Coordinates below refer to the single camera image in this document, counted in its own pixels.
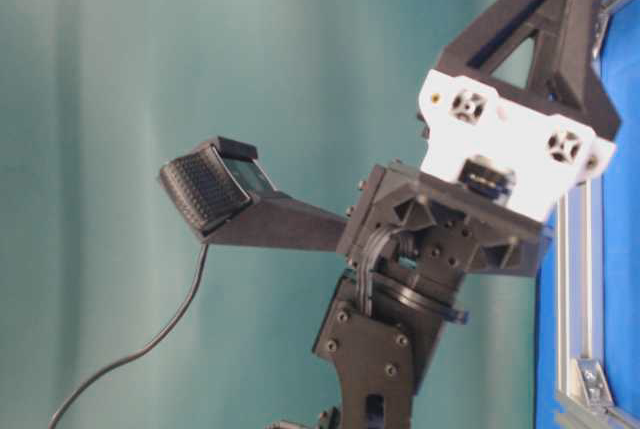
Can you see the aluminium extrusion frame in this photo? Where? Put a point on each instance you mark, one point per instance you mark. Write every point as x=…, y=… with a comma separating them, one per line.
x=596, y=276

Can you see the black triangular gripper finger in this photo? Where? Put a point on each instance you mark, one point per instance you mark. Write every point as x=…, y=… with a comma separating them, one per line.
x=561, y=79

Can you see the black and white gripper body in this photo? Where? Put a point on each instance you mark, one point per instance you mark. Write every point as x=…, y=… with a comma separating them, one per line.
x=501, y=164

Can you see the green fabric backdrop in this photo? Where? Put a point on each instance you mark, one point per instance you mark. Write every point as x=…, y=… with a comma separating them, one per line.
x=97, y=94

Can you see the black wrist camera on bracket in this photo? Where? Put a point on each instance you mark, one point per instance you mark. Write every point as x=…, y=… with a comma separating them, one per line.
x=226, y=198

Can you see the lower metal corner bracket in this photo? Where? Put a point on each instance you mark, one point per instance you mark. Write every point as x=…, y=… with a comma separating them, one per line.
x=593, y=387

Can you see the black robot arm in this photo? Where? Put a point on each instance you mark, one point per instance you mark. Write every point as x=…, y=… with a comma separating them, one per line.
x=390, y=307

